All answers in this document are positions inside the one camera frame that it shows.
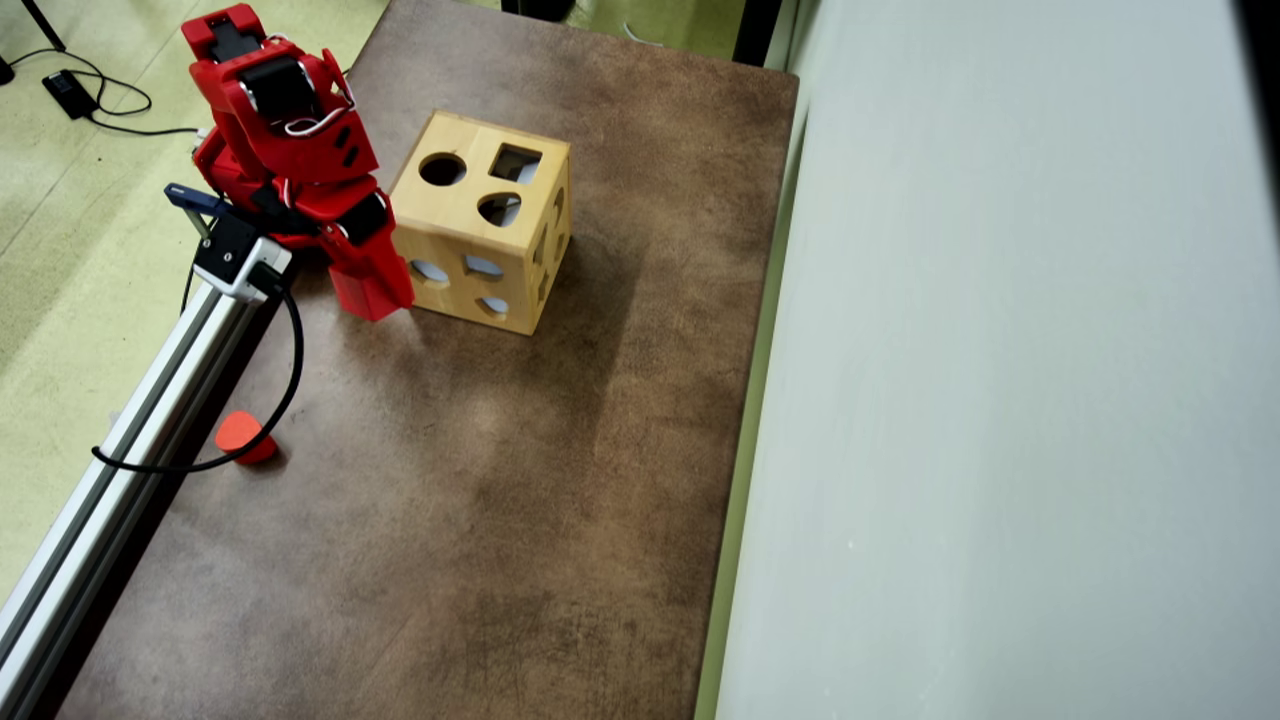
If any blue clamp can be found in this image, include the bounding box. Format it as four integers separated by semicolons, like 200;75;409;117
165;183;229;239

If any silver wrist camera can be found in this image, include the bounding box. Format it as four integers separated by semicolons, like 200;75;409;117
192;212;293;304

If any red rounded wooden block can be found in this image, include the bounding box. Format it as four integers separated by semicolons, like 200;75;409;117
214;410;279;466

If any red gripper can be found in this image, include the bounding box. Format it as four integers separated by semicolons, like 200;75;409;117
300;180;417;319

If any thin black floor cable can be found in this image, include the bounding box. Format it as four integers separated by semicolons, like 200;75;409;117
0;45;203;137

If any black stand leg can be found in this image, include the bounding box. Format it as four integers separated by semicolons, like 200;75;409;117
20;0;67;53

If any aluminium profile rail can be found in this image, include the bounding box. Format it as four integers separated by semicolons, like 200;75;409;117
0;270;286;720

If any brown desk mat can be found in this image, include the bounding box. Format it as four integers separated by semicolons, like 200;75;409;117
55;0;801;720

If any black power adapter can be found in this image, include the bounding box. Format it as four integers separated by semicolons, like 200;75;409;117
42;70;99;121

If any thick black camera cable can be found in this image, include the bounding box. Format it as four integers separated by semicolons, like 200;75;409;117
92;268;305;475

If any wooden shape sorter box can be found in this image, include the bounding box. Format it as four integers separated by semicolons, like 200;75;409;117
385;110;573;337

